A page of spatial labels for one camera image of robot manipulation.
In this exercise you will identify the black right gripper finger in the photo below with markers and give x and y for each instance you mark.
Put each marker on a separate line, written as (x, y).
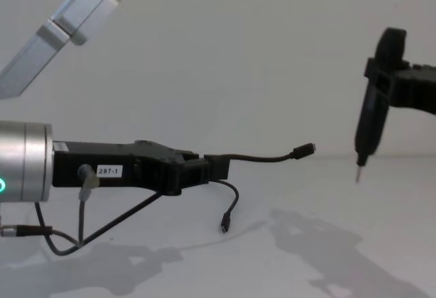
(408, 88)
(422, 67)

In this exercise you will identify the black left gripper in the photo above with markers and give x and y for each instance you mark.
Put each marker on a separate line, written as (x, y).
(136, 165)

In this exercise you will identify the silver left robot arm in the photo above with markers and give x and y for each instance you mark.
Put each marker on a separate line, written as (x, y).
(27, 161)

